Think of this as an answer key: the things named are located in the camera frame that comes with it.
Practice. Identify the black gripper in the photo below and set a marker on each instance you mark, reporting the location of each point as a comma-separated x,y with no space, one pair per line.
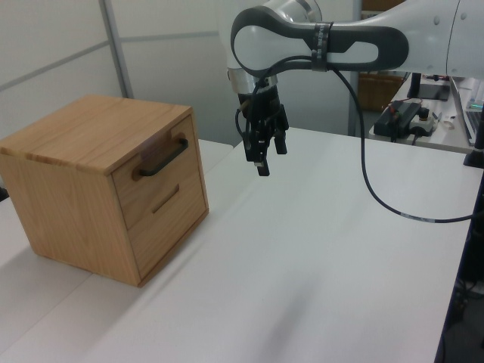
264,102

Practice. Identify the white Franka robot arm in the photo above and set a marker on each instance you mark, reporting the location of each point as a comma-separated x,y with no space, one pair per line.
264,41

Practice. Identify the wooden drawer cabinet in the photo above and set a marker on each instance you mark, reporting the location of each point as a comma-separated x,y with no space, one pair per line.
56,196

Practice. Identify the large cardboard box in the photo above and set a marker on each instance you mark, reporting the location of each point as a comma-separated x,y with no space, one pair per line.
378,90

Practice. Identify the black power unit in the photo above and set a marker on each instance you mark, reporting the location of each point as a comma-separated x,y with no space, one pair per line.
401,113

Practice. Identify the grey emergency stop button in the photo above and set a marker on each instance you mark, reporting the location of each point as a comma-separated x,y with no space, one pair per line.
422,123

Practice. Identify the black monitor stand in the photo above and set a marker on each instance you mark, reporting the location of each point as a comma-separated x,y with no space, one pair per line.
414,85

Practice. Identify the flat cardboard box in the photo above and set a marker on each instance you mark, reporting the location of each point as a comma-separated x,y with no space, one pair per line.
378,4

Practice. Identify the silver laptop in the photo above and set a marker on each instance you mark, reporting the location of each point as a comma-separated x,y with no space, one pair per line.
464,113

